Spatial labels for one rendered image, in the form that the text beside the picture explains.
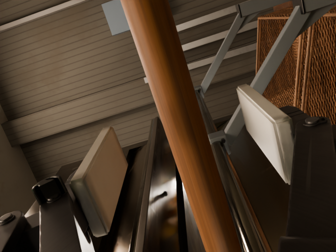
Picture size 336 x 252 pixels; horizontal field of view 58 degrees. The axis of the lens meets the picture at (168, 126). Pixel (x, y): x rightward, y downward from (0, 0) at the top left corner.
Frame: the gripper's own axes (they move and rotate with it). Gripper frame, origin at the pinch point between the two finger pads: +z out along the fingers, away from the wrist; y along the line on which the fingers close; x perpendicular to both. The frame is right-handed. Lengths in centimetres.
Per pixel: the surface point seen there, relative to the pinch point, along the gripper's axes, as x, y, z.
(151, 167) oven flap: -41, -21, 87
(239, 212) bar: -18.2, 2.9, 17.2
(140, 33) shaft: 6.2, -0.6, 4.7
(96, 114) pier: -64, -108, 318
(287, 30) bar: -1.6, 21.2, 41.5
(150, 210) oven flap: -42, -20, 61
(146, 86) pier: -50, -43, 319
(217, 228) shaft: -9.6, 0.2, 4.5
